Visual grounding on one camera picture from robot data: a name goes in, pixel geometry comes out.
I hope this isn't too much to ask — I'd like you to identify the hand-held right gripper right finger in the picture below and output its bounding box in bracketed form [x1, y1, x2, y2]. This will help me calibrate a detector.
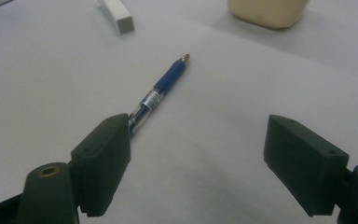
[263, 114, 350, 217]

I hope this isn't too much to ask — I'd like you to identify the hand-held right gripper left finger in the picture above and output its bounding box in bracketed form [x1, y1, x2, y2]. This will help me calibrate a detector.
[70, 113, 132, 217]

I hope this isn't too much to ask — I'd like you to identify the blue pen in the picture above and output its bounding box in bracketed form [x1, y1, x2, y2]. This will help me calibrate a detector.
[128, 53, 191, 136]

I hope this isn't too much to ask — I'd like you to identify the white rectangular eraser stick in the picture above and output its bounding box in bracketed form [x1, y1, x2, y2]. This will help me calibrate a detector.
[97, 0, 135, 35]

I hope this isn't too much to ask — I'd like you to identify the beige pen holder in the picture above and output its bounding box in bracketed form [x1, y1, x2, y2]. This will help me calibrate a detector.
[227, 0, 310, 31]

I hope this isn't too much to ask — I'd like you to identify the white table cover sheet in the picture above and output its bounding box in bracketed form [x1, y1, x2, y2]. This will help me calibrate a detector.
[0, 0, 358, 224]

